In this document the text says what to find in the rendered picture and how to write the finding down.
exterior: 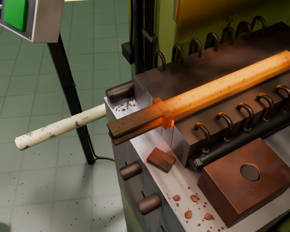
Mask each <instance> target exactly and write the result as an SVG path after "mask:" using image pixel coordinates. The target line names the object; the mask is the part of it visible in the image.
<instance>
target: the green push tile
mask: <svg viewBox="0 0 290 232"><path fill-rule="evenodd" d="M27 8H28V0H5V11H4V22H6V23H8V24H9V25H11V26H13V27H15V28H17V29H19V30H21V31H25V25H26V17H27Z"/></svg>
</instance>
